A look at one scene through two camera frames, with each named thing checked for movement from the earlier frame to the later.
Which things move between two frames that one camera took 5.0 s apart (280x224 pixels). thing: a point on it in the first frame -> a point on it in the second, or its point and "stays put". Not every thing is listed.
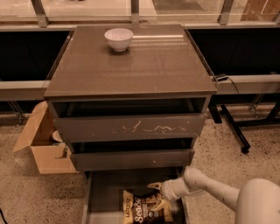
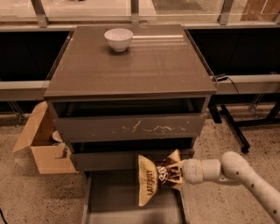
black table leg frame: [217, 101] stays put
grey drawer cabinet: [134, 97] stays put
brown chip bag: [139, 210] -> [152, 175]
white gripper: [168, 190] -> [191, 171]
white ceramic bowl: [119, 38] stays put
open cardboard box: [52, 157] stays put
